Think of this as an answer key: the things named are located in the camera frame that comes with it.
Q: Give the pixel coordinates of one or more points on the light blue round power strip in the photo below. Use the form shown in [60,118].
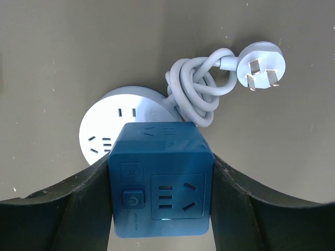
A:
[103,122]

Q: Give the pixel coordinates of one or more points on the dark blue cube socket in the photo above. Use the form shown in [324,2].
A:
[161,177]

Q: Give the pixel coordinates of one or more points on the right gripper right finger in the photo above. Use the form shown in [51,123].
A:
[247,215]

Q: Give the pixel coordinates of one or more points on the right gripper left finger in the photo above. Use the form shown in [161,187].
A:
[74,214]

